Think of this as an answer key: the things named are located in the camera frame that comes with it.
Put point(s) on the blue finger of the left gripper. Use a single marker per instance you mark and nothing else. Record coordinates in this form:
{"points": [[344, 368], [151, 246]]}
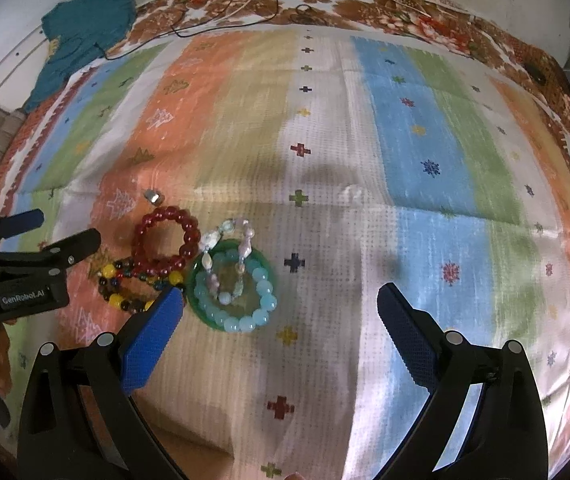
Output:
{"points": [[17, 224], [52, 259]]}

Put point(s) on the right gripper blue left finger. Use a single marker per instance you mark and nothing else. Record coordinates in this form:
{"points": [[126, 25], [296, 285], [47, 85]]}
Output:
{"points": [[79, 419]]}

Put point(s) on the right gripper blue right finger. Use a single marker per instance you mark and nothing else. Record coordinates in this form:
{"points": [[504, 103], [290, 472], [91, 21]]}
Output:
{"points": [[507, 437]]}

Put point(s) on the green jade bangle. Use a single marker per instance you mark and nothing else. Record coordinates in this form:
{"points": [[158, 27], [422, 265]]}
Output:
{"points": [[231, 295]]}

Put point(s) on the teal garment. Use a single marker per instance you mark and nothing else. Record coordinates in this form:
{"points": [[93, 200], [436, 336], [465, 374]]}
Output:
{"points": [[79, 31]]}

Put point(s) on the striped colourful bed cover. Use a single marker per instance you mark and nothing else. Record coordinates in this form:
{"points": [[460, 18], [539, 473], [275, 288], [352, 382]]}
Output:
{"points": [[359, 160]]}

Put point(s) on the brown floral bedsheet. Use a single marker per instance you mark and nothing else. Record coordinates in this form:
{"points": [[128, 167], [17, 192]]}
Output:
{"points": [[440, 22]]}

